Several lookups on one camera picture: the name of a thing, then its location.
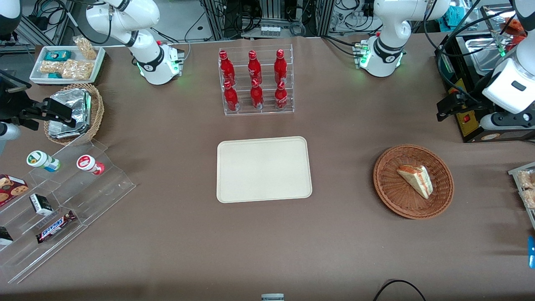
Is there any foil wrapped food pack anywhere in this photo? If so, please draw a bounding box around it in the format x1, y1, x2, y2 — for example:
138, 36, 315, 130
48, 88, 92, 140

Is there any clear bag of crackers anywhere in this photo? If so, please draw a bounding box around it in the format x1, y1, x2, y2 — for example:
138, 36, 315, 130
61, 59, 94, 80
73, 35, 98, 61
39, 60, 67, 75

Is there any beige rectangular serving tray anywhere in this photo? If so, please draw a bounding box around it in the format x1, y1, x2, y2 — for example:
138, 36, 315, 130
216, 136, 313, 204

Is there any white rectangular snack tray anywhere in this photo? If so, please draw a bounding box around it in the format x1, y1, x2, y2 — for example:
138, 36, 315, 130
29, 45, 106, 87

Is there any teal snack box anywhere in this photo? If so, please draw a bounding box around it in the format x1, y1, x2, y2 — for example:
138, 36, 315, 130
44, 50, 72, 62

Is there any teal cloth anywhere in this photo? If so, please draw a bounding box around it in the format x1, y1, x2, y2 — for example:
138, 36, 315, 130
443, 6, 467, 27

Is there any clear acrylic bottle rack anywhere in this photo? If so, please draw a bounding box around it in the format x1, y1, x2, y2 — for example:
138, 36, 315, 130
218, 43, 295, 117

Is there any black floor cable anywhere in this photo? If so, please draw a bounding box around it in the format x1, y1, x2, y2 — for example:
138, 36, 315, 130
372, 279, 427, 301

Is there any green lid yogurt cup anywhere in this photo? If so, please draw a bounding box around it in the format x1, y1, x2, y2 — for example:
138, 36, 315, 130
26, 150, 61, 173

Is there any deep light wicker basket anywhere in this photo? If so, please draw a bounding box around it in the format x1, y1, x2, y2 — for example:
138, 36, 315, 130
43, 83, 104, 146

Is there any triangular sandwich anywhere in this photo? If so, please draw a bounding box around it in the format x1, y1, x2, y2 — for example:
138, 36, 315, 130
396, 164, 434, 200

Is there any red cola bottle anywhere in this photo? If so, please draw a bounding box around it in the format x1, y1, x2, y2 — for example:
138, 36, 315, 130
250, 78, 265, 110
219, 50, 236, 85
247, 50, 263, 84
274, 81, 289, 110
274, 49, 288, 84
223, 80, 239, 112

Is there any red cookie box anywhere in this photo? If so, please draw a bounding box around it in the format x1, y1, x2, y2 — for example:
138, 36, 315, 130
0, 173, 29, 208

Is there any clear bag of pastries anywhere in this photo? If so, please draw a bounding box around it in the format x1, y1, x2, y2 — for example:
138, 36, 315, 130
517, 169, 535, 210

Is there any Snickers chocolate bar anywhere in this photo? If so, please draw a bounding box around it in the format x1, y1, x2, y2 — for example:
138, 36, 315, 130
35, 210, 77, 244

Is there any black food warmer appliance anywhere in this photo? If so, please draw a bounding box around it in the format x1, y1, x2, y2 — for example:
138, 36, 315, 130
434, 4, 535, 144

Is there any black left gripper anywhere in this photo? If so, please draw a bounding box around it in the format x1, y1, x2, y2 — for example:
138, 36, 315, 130
436, 92, 496, 122

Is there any red food piece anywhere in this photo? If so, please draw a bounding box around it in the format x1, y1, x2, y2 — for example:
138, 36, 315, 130
507, 34, 528, 50
504, 18, 525, 35

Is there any small black white carton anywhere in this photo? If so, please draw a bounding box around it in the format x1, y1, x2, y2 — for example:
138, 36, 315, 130
29, 193, 54, 217

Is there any grey tray of snacks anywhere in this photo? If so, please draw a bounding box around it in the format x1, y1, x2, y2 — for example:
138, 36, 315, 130
507, 162, 535, 231

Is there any red lid yogurt cup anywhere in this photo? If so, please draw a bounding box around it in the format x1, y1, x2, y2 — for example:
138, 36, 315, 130
76, 154, 105, 176

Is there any shallow round brown wicker basket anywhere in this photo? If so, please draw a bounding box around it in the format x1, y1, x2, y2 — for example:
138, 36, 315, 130
373, 144, 455, 220

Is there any steel warmer pan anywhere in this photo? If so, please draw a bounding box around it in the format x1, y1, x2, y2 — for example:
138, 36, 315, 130
465, 37, 504, 77

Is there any aluminium profile frame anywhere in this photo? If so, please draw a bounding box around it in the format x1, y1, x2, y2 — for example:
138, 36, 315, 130
201, 0, 336, 39

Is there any clear acrylic stepped display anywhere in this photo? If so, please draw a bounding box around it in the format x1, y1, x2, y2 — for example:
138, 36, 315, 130
0, 138, 137, 285

